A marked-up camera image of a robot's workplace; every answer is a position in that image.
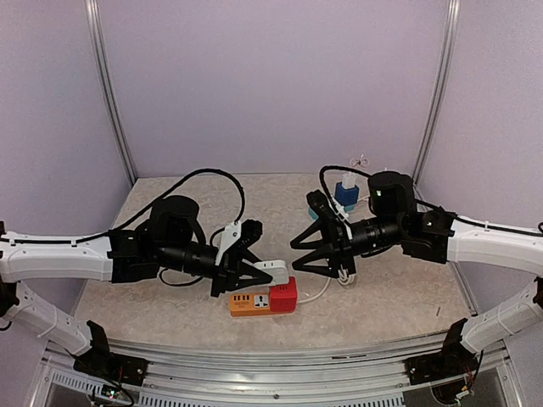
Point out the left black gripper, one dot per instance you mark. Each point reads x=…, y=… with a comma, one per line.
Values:
x=232, y=268

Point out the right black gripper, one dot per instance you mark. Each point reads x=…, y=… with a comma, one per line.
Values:
x=335, y=246

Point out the orange power strip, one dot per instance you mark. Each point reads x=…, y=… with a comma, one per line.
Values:
x=253, y=305

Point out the white power adapter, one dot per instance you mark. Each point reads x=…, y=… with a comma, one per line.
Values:
x=277, y=269

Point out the red cube socket adapter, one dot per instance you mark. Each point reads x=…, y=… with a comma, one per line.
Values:
x=283, y=298

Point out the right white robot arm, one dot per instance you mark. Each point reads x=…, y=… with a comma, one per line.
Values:
x=436, y=235

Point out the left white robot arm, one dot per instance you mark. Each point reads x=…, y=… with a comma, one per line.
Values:
x=171, y=238

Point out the blue cube socket adapter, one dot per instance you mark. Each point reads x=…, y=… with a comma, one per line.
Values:
x=347, y=197

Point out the teal power strip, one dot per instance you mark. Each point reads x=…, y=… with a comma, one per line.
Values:
x=315, y=216

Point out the small white charger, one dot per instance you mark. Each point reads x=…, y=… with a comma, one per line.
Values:
x=348, y=180

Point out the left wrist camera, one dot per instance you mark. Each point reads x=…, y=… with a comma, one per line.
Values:
x=236, y=240

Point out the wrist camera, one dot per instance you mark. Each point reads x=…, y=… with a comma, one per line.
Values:
x=236, y=240
x=322, y=205

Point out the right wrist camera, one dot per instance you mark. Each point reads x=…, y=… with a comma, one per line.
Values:
x=322, y=205

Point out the aluminium front rail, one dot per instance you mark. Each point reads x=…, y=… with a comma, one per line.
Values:
x=325, y=376

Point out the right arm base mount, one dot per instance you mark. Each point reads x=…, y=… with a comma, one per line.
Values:
x=451, y=360

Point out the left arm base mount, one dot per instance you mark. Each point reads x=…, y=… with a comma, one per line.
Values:
x=100, y=361

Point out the right aluminium frame post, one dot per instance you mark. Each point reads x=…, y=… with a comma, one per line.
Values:
x=440, y=85

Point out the aluminium frame post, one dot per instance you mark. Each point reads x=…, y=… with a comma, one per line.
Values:
x=112, y=109
x=440, y=85

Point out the left aluminium frame post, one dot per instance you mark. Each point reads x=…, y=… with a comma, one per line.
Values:
x=112, y=109

